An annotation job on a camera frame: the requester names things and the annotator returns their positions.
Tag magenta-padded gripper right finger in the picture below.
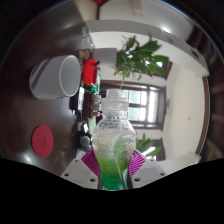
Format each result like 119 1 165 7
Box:
127 148 167 190

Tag grey microphone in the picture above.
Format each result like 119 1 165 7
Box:
79 134 92 148

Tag potted plant in white pot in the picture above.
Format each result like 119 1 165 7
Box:
93 33 171 82
135 133 163 158

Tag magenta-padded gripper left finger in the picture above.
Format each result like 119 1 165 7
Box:
60 148 101 190

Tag white cup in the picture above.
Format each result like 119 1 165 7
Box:
29 54 82 101

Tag clear bottle with green drink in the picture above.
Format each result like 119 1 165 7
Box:
90 88 138 191

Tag red plastic basket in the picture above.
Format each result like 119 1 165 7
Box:
82 58 101 86

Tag flat round red coaster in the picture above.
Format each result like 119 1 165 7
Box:
31 124 55 159

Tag brown wooden glazed door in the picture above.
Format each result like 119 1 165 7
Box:
99 79 168 132

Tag box of small jars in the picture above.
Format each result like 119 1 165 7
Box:
83 91 103 120

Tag colourful round stickers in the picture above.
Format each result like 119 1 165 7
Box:
79 49 91 61

